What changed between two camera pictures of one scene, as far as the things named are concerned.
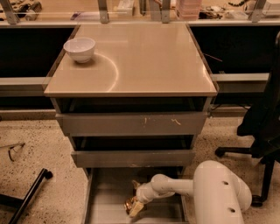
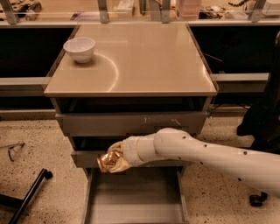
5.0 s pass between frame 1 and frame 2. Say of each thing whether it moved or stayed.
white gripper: moved
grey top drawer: stayed
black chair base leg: stayed
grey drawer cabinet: stayed
